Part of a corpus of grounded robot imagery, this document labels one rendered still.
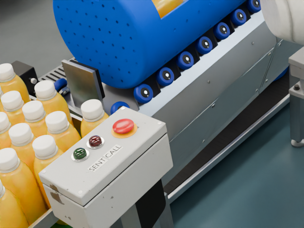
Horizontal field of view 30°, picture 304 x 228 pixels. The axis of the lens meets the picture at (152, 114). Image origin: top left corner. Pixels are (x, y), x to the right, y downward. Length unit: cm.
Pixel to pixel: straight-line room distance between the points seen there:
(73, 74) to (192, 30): 28
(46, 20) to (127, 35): 277
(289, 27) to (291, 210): 143
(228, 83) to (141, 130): 57
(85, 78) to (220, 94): 38
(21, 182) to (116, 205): 19
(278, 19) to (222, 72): 55
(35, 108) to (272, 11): 47
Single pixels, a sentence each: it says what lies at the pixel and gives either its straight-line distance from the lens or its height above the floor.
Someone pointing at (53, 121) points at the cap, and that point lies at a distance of 104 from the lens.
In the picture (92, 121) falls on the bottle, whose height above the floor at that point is 106.
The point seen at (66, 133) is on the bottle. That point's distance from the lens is 105.
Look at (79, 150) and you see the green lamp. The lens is 91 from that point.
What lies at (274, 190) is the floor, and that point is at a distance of 234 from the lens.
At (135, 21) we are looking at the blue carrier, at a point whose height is 115.
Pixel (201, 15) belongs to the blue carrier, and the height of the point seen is 107.
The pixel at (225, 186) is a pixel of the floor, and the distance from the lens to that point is 237.
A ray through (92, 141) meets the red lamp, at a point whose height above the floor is 111.
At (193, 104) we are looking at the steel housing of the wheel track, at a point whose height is 86.
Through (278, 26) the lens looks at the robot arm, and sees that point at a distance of 92.
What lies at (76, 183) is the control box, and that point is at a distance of 87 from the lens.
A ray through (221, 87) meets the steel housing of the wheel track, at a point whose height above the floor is 84.
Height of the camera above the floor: 167
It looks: 37 degrees down
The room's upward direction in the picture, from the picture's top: 11 degrees counter-clockwise
